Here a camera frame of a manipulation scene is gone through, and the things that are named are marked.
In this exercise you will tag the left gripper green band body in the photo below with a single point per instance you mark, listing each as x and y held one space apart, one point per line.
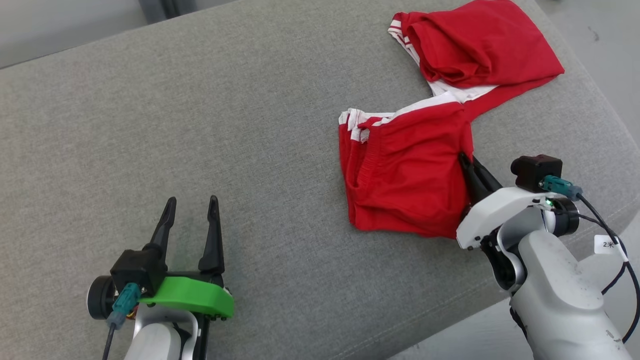
195 295

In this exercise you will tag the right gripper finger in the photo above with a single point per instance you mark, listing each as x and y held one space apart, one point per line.
487 177
474 187

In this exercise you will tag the right gripper white band body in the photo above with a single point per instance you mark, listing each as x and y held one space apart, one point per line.
495 210

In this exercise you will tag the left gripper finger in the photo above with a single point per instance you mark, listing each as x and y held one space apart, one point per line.
214 240
167 225

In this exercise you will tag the red shorts with white stripe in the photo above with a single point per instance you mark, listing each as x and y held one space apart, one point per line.
400 185

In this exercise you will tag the red jersey with white sleeves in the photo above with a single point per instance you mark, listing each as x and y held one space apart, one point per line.
480 45

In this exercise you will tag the grey fabric sofa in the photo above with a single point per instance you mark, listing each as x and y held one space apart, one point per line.
225 125

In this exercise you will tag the light grey partition panel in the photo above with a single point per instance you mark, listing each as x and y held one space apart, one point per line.
200 4
60 25

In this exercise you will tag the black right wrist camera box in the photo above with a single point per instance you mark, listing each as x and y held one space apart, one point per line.
535 172

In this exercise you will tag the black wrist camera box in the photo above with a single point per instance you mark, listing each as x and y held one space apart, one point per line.
535 172
137 267

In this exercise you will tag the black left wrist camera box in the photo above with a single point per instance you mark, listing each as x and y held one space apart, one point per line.
137 267

